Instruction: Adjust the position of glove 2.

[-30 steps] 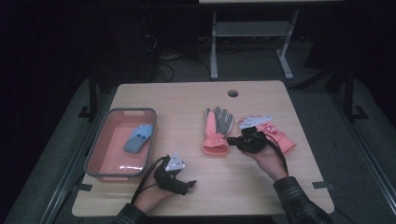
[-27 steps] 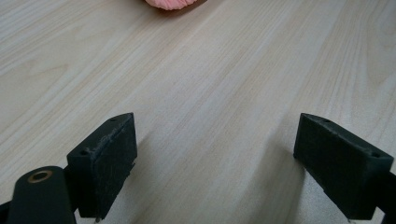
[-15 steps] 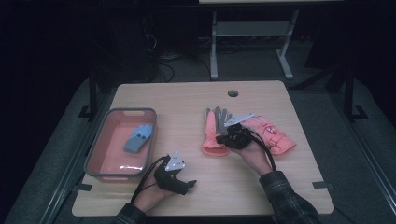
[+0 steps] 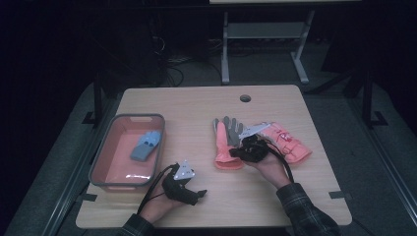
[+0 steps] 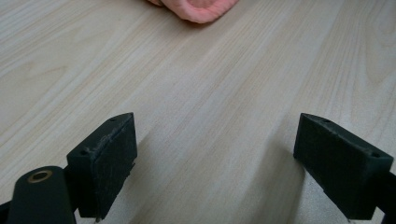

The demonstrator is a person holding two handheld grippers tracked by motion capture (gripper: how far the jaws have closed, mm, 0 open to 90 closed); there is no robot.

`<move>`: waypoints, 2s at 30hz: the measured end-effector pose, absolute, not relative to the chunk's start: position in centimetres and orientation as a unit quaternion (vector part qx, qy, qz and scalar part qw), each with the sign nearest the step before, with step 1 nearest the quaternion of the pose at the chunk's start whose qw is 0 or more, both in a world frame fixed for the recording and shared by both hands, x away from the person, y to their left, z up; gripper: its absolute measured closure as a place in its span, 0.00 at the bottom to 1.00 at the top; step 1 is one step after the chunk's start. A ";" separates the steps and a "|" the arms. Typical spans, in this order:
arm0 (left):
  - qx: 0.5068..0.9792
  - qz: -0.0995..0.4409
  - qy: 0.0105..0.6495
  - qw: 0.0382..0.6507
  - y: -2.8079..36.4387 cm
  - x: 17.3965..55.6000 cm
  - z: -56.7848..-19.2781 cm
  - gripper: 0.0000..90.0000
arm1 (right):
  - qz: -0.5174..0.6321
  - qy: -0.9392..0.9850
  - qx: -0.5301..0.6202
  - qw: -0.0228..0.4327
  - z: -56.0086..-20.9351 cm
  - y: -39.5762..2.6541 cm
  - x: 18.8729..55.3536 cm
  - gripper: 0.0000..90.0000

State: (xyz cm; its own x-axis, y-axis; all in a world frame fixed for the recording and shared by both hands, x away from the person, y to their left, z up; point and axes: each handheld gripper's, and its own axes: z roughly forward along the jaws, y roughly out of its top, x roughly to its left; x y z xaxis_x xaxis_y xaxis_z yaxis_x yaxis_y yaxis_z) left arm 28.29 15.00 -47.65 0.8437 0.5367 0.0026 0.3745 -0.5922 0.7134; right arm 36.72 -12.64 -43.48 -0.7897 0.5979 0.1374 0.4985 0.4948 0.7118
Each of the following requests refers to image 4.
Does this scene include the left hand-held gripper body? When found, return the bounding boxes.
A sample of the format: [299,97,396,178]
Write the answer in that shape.
[161,159,199,207]

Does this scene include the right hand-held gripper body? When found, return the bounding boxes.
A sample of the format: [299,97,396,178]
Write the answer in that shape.
[238,122,273,164]

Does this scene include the pink and grey glove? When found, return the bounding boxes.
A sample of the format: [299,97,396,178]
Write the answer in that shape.
[211,115,246,170]

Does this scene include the small blue grey glove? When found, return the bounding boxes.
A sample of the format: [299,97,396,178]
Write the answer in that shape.
[130,132,159,162]

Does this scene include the pink basin with grey rim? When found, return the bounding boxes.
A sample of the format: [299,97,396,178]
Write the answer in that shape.
[89,113,166,193]

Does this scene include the person's right hand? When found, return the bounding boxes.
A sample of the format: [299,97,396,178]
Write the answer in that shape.
[245,151,293,190]

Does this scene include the person's left hand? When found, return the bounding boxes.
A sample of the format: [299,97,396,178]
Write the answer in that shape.
[139,190,183,224]

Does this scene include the pink white padded glove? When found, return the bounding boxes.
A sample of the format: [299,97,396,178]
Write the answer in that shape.
[252,121,313,164]

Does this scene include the black tape strip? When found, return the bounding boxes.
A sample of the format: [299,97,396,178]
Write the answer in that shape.
[328,191,353,201]
[77,193,98,203]

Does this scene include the grey metal stand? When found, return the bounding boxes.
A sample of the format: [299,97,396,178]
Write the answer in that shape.
[220,9,316,86]

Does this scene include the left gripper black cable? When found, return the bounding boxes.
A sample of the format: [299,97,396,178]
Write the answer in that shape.
[137,163,180,214]

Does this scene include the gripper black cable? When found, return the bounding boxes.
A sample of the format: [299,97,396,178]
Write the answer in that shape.
[262,139,295,184]
[137,163,180,214]

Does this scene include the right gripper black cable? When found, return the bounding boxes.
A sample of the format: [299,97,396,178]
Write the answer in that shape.
[262,139,295,184]

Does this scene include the floor cables bundle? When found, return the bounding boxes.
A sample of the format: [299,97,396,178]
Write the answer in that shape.
[151,33,224,88]

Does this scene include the black stand post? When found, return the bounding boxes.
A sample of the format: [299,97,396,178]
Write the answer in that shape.
[361,70,389,129]
[82,73,104,128]

